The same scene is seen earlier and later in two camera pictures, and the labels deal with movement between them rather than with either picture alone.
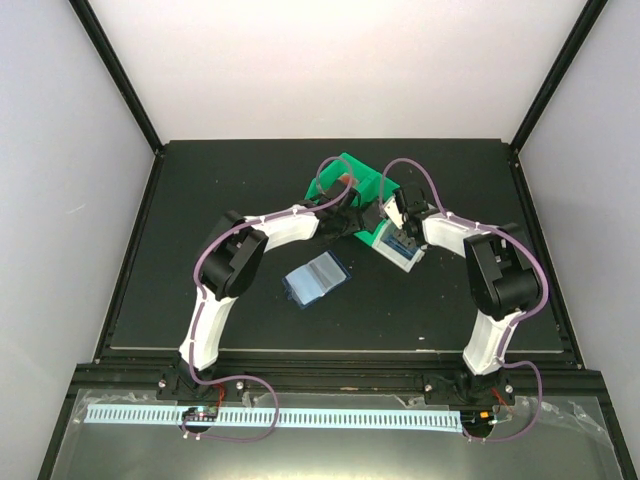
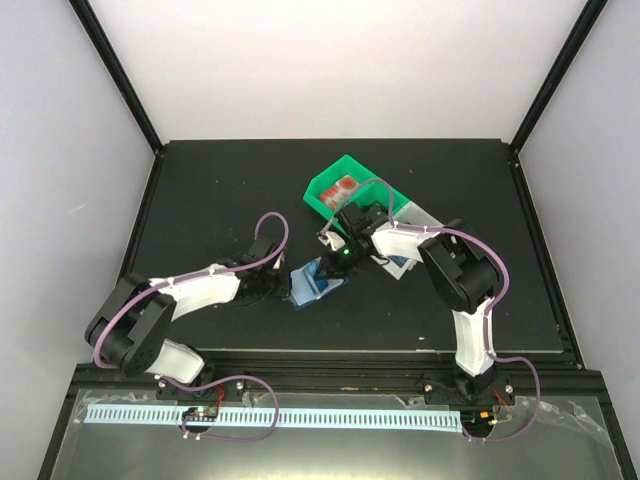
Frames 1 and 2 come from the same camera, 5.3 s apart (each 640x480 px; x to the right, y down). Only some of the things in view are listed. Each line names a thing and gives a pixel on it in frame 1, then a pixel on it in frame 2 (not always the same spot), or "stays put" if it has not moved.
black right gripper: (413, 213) -> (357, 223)
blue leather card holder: (310, 282) stays put
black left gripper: (352, 227) -> (283, 289)
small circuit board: (200, 414) stays put
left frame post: (117, 75) stays put
